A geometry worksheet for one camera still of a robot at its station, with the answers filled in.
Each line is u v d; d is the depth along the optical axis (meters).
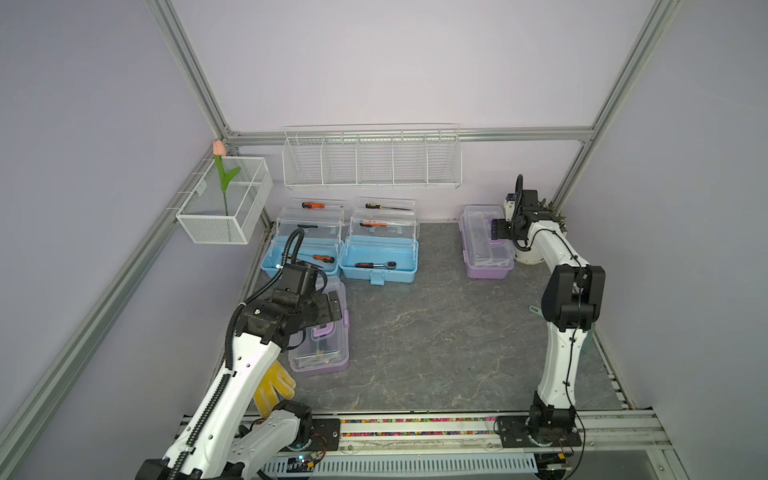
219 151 0.85
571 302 0.58
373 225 1.11
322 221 1.09
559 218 1.01
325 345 0.80
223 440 0.38
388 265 1.06
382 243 1.04
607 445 0.72
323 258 1.08
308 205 1.11
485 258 1.02
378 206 1.12
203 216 0.74
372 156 1.02
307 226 1.11
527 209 0.81
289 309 0.47
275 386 0.81
